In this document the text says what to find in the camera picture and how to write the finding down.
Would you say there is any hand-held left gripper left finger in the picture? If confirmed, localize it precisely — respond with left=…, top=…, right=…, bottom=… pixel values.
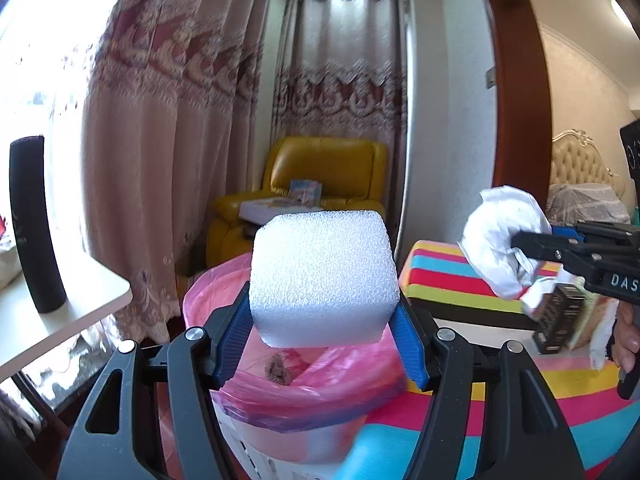
left=56, top=282, right=256, bottom=480

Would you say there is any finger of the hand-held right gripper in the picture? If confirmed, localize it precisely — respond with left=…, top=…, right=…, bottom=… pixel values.
left=552, top=220, right=640, bottom=248
left=511, top=231, right=601, bottom=281

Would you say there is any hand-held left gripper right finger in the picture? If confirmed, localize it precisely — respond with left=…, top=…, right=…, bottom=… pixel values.
left=387, top=300, right=586, bottom=480

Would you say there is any white tissue paper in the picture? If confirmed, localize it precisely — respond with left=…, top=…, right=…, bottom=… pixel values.
left=457, top=186, right=557, bottom=317

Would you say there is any pink plastic trash bag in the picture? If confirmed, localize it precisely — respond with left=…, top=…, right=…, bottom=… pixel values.
left=182, top=252, right=408, bottom=433

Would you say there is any white foam cube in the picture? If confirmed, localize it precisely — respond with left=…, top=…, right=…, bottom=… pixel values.
left=248, top=210, right=401, bottom=350

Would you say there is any white plastic basket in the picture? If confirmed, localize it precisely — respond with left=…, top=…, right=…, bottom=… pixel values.
left=215, top=400, right=361, bottom=480

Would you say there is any person's right hand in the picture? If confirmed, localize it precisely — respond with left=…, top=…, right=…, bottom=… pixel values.
left=614, top=305, right=640, bottom=368

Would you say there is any grey dotted blanket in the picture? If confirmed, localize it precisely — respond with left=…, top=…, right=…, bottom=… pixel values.
left=546, top=183, right=632, bottom=226

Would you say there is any brown crumpled scrap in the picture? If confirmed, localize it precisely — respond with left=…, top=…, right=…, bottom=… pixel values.
left=264, top=354, right=293, bottom=387

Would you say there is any dark brown box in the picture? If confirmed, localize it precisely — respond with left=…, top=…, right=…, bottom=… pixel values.
left=531, top=283, right=585, bottom=354

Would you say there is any cream tufted headboard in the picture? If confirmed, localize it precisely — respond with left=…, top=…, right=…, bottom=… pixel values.
left=550, top=129, right=631, bottom=211

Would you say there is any flat white cardboard box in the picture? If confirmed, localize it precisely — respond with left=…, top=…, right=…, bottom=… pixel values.
left=239, top=197, right=326, bottom=223

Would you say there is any white desk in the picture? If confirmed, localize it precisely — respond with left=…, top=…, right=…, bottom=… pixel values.
left=0, top=252, right=133, bottom=441

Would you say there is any small blue pink box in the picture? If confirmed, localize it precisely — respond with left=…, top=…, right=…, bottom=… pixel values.
left=289, top=179, right=323, bottom=207

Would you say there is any yellow leather armchair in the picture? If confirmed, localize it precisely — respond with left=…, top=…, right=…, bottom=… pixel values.
left=206, top=136, right=390, bottom=268

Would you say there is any black cylindrical speaker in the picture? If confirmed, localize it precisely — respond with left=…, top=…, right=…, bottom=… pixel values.
left=9, top=135, right=68, bottom=315

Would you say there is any pink lace patterned curtain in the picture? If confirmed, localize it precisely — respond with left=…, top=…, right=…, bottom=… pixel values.
left=80, top=0, right=273, bottom=346
left=270, top=0, right=416, bottom=261

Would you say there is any brown wooden door frame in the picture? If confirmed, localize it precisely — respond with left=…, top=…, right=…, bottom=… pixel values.
left=472, top=0, right=553, bottom=198

